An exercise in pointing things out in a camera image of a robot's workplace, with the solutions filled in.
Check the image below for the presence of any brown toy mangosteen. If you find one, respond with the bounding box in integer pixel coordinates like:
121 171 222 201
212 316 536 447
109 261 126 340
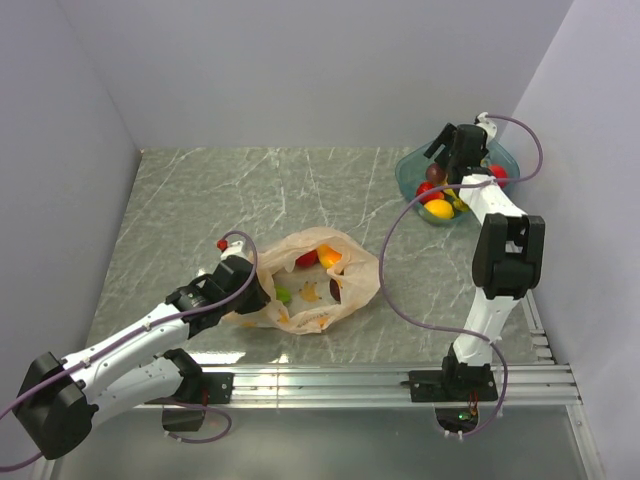
425 163 447 185

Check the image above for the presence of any yellow toy lemon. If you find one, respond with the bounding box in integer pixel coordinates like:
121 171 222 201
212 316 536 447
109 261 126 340
424 199 455 220

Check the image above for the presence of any green toy pepper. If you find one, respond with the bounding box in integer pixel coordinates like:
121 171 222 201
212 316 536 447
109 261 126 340
275 286 292 305

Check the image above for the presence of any translucent printed plastic bag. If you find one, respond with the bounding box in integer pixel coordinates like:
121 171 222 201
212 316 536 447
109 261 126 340
223 227 380 335

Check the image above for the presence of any red toy pepper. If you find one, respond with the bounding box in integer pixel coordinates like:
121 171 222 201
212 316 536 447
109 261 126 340
295 250 319 269

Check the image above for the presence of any orange yellow toy mango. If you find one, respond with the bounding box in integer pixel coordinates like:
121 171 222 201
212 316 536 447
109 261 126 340
316 244 342 269

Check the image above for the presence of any red toy strawberry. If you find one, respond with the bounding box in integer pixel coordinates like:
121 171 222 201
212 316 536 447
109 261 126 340
415 181 445 205

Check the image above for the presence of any dark purple toy fruit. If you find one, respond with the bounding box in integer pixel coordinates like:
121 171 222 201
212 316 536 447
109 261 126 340
329 279 341 303

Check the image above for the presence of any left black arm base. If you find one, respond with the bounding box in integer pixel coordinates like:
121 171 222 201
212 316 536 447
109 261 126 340
149 371 234 435

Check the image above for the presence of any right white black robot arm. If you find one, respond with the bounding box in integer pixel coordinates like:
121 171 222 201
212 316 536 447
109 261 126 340
424 113 546 400

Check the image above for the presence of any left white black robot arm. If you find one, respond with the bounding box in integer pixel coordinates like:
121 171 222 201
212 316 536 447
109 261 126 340
10 242 270 460

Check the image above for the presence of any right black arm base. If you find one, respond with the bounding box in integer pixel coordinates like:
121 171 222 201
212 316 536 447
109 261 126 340
401 365 506 438

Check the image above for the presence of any blue transparent plastic container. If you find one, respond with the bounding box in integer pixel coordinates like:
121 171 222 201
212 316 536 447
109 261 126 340
395 140 520 226

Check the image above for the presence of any red toy apple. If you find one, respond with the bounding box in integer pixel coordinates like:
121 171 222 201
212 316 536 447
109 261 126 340
488 164 508 189

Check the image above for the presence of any yellow toy banana bunch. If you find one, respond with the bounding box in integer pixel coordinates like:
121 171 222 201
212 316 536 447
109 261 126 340
442 186 470 215

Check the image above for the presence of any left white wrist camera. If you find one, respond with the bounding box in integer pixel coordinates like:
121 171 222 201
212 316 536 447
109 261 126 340
217 239 249 261

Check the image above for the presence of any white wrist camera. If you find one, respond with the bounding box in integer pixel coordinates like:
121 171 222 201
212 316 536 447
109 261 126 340
217 239 249 261
474 112 498 140

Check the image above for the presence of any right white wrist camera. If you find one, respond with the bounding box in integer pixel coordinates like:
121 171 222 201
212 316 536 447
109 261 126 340
474 112 498 140

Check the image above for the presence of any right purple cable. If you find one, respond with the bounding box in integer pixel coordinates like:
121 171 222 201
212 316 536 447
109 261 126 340
378 113 545 441

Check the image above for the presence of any aluminium mounting rail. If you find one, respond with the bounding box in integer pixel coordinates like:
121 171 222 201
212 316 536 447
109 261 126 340
29 199 606 480

